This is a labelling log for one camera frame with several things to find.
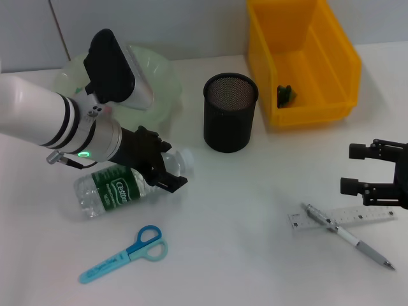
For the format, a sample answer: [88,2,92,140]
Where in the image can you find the yellow plastic bin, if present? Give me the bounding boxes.
[247,0,363,128]

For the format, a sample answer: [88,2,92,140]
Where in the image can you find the translucent green fruit plate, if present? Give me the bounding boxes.
[52,44,186,129]

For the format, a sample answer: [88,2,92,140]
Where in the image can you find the white and grey pen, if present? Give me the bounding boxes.
[302,203,397,271]

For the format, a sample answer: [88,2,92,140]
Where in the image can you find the clear green-label water bottle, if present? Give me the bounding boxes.
[73,148,194,220]

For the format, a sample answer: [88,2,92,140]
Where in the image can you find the black mesh pen holder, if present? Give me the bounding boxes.
[203,73,259,154]

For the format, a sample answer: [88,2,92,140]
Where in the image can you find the clear plastic ruler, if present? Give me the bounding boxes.
[288,206,398,235]

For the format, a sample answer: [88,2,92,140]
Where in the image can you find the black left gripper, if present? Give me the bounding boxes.
[116,126,189,194]

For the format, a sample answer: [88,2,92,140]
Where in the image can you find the blue scissors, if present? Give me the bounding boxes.
[79,225,169,284]

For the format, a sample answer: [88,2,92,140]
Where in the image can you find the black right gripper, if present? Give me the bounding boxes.
[340,138,408,211]

